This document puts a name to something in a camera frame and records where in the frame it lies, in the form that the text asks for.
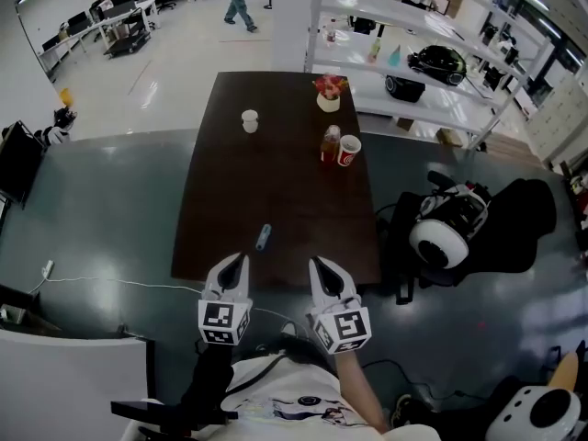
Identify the person's right forearm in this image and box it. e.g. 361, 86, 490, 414
334, 351, 390, 434

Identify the black round speaker device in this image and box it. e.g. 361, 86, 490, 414
384, 74, 427, 105

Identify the row of white desks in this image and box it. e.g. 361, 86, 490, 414
38, 0, 160, 71

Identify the person's left forearm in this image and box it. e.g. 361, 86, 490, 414
180, 342, 236, 424

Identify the person's white printed shirt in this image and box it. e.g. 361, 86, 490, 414
119, 354, 443, 441

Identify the amber tea bottle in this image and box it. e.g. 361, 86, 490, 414
320, 124, 343, 167

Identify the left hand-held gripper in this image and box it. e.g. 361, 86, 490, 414
198, 252, 254, 346

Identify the red paper cup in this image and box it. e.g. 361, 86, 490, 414
336, 134, 363, 168

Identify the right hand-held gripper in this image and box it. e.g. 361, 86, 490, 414
305, 256, 373, 356

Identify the white power cable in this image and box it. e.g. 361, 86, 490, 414
27, 275, 204, 296

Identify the black flat case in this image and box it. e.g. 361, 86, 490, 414
0, 119, 48, 207

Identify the cardboard box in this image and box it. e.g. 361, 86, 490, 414
435, 128, 465, 149

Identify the black and white floor device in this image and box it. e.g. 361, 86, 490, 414
35, 107, 79, 147

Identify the black chest-mounted box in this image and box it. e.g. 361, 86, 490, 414
110, 398, 241, 432

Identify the white pot with red flowers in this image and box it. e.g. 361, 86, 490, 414
311, 73, 351, 114

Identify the black floor cable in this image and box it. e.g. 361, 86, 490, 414
361, 359, 498, 401

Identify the black trolley cart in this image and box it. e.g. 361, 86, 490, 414
102, 8, 153, 60

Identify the black office chair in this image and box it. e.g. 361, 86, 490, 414
376, 177, 559, 307

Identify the black helmet device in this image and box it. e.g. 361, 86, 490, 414
407, 44, 469, 86

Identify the white device with black face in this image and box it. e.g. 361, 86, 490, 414
484, 385, 582, 441

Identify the white metal shelving rack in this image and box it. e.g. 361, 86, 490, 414
303, 0, 553, 153

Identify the white desk with black edge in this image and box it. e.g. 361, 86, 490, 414
0, 328, 158, 441

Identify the dark wooden table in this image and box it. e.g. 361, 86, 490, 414
170, 71, 384, 292

